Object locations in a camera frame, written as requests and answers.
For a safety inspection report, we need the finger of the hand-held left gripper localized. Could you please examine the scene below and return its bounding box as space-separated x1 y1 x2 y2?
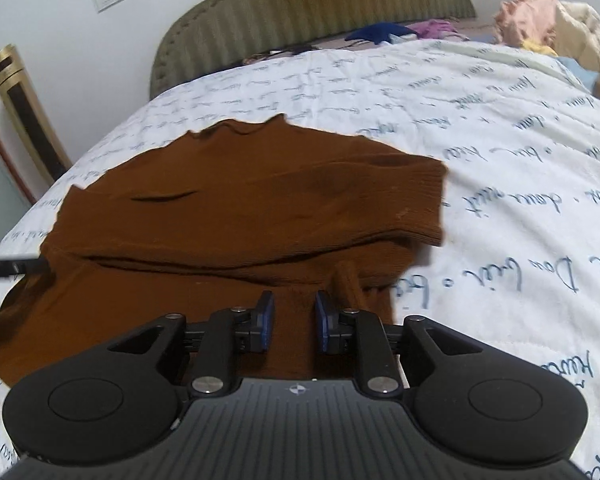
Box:
0 256 48 283

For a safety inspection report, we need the light blue garment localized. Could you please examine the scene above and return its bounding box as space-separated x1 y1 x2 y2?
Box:
555 55 600 91

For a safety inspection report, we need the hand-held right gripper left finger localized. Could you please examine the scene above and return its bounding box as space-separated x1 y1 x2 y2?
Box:
107 290 277 397

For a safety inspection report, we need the dark blue cloth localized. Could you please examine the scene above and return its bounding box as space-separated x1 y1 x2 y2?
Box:
345 23 411 43

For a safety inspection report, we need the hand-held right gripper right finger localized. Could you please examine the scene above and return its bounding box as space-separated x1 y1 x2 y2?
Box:
314 290 481 397

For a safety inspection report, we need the white script-printed quilt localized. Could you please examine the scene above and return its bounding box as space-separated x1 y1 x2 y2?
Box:
0 37 600 480

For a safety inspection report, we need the gold tower air conditioner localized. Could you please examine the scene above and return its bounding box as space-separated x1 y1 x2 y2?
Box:
0 45 72 186

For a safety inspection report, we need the purple cloth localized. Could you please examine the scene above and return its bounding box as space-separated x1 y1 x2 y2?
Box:
407 19 473 41

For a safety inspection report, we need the olive upholstered headboard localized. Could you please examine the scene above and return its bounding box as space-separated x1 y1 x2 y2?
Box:
149 0 477 101

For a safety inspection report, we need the brown knit sweater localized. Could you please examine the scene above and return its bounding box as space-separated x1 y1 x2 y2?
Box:
0 114 449 390

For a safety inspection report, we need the pink clothes pile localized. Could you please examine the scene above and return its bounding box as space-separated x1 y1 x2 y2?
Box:
494 0 563 48

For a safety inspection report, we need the cream padded jacket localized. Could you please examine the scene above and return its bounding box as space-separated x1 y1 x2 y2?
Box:
550 2 600 106

